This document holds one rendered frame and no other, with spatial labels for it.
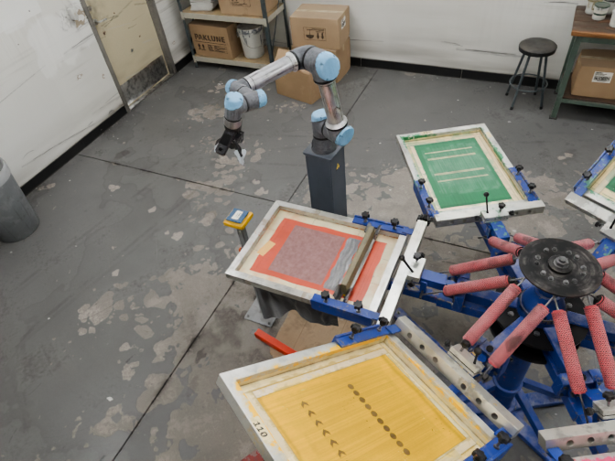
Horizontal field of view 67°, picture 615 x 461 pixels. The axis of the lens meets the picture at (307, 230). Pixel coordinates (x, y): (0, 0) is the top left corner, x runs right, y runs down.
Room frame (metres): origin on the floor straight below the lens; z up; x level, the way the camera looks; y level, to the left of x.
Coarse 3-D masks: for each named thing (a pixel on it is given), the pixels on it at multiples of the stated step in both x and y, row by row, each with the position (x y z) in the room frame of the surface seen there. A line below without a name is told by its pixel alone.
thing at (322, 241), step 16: (288, 224) 1.87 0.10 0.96; (304, 224) 1.85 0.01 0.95; (272, 240) 1.77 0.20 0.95; (288, 240) 1.75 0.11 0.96; (304, 240) 1.74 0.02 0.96; (320, 240) 1.72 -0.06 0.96; (336, 240) 1.70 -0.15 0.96; (320, 256) 1.60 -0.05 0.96; (336, 256) 1.59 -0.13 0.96; (352, 256) 1.57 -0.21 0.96; (368, 256) 1.56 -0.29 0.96
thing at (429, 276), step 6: (426, 270) 1.35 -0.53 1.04; (426, 276) 1.32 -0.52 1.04; (432, 276) 1.31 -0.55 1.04; (438, 276) 1.31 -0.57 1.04; (444, 276) 1.30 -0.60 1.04; (414, 282) 1.33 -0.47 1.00; (426, 282) 1.30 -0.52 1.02; (432, 282) 1.28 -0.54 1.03; (438, 282) 1.28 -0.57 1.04; (444, 282) 1.27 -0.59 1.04; (438, 288) 1.27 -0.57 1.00
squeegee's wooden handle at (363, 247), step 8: (368, 232) 1.63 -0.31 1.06; (368, 240) 1.58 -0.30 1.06; (360, 248) 1.53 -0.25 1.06; (368, 248) 1.58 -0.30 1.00; (360, 256) 1.48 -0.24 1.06; (352, 264) 1.43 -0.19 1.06; (360, 264) 1.47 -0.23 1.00; (352, 272) 1.39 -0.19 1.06; (344, 280) 1.35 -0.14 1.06; (352, 280) 1.38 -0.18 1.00; (344, 288) 1.32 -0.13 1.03
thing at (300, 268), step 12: (276, 252) 1.67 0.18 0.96; (288, 252) 1.66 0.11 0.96; (300, 252) 1.65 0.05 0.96; (264, 264) 1.60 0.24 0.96; (276, 264) 1.59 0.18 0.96; (288, 264) 1.58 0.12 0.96; (300, 264) 1.57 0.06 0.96; (312, 264) 1.55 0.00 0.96; (324, 264) 1.54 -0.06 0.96; (276, 276) 1.51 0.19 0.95; (288, 276) 1.50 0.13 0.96; (300, 276) 1.49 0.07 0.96; (312, 276) 1.48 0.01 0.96; (324, 276) 1.47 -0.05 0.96; (360, 276) 1.44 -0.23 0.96; (324, 288) 1.39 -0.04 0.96; (360, 288) 1.36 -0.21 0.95; (360, 300) 1.29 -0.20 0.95
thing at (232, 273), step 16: (272, 208) 1.99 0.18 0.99; (288, 208) 1.97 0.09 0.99; (304, 208) 1.95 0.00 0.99; (352, 224) 1.78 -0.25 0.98; (256, 240) 1.76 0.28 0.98; (400, 240) 1.61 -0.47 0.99; (240, 256) 1.65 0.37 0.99; (240, 272) 1.54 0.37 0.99; (384, 272) 1.42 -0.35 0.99; (272, 288) 1.41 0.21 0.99; (288, 288) 1.40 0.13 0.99; (384, 288) 1.32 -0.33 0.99
